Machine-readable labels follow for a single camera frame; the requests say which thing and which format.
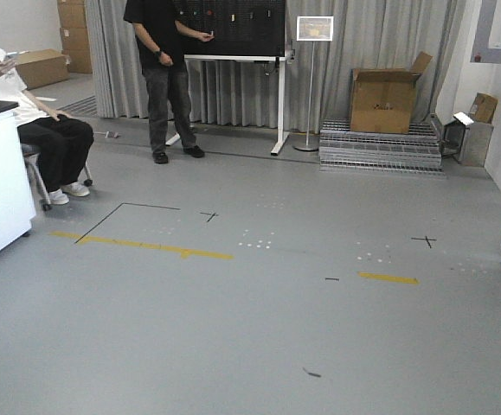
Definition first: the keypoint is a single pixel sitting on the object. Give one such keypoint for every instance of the open cardboard box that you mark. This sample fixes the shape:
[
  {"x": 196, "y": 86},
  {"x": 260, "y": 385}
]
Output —
[{"x": 382, "y": 100}]

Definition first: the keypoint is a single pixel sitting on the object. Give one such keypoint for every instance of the small cardboard box right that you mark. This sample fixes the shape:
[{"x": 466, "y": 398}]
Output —
[{"x": 483, "y": 108}]

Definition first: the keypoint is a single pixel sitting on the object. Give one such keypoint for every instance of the standing person black shirt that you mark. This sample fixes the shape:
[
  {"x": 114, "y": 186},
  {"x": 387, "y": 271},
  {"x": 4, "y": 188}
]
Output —
[{"x": 158, "y": 35}]

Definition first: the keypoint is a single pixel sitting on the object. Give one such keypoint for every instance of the seated person white shirt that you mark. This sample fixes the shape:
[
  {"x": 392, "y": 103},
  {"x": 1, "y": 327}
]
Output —
[{"x": 34, "y": 118}]

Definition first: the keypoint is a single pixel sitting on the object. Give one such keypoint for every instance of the cardboard box on floor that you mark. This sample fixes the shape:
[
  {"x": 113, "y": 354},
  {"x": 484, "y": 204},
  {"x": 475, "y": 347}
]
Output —
[{"x": 42, "y": 67}]

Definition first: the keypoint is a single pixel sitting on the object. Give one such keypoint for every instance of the stacked cardboard boxes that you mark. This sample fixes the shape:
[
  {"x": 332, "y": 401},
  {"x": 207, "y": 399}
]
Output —
[{"x": 74, "y": 35}]

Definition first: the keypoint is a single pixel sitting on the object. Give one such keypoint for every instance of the metal sign stand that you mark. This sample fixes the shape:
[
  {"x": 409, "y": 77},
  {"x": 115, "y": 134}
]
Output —
[{"x": 313, "y": 29}]

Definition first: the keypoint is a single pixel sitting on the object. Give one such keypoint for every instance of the grey curtain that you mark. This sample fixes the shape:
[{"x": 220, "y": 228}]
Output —
[{"x": 367, "y": 34}]

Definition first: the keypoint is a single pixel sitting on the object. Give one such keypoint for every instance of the rolling chair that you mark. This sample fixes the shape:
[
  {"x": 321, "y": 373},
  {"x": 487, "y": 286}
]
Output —
[{"x": 38, "y": 173}]

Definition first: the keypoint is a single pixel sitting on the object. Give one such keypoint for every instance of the stacked metal grates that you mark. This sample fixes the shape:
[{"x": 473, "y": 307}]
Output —
[{"x": 415, "y": 153}]

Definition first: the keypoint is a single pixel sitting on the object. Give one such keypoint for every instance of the black display board stand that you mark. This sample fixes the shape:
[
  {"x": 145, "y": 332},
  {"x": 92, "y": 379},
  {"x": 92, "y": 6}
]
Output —
[{"x": 244, "y": 31}]

